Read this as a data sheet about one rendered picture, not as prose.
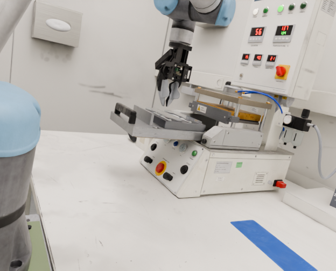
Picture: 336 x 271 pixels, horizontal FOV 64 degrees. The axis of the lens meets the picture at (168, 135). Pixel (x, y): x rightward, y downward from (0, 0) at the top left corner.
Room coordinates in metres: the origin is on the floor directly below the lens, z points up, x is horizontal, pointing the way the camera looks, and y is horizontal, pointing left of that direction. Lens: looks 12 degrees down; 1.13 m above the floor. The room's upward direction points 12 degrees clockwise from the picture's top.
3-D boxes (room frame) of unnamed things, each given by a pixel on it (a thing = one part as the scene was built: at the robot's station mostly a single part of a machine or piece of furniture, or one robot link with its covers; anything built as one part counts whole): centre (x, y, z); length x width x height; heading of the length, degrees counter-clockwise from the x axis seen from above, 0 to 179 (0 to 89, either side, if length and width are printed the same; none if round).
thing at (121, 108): (0.87, 0.16, 0.99); 0.15 x 0.02 x 0.04; 32
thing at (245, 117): (1.10, -0.22, 1.07); 0.22 x 0.17 x 0.10; 32
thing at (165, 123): (0.97, 0.00, 0.98); 0.20 x 0.17 x 0.03; 32
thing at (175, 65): (0.92, 0.02, 1.18); 0.09 x 0.08 x 0.12; 32
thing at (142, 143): (1.36, 0.05, 0.80); 0.19 x 0.13 x 0.09; 124
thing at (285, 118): (0.99, -0.45, 1.05); 0.15 x 0.05 x 0.15; 32
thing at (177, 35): (0.93, 0.02, 1.26); 0.08 x 0.08 x 0.05
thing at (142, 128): (0.95, 0.04, 0.97); 0.30 x 0.22 x 0.08; 122
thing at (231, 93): (1.11, -0.26, 1.08); 0.31 x 0.24 x 0.13; 32
